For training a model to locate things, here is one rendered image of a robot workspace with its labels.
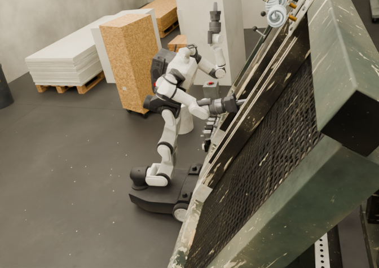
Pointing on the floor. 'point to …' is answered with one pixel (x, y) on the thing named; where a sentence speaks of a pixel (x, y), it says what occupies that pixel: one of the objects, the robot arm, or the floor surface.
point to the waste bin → (6, 100)
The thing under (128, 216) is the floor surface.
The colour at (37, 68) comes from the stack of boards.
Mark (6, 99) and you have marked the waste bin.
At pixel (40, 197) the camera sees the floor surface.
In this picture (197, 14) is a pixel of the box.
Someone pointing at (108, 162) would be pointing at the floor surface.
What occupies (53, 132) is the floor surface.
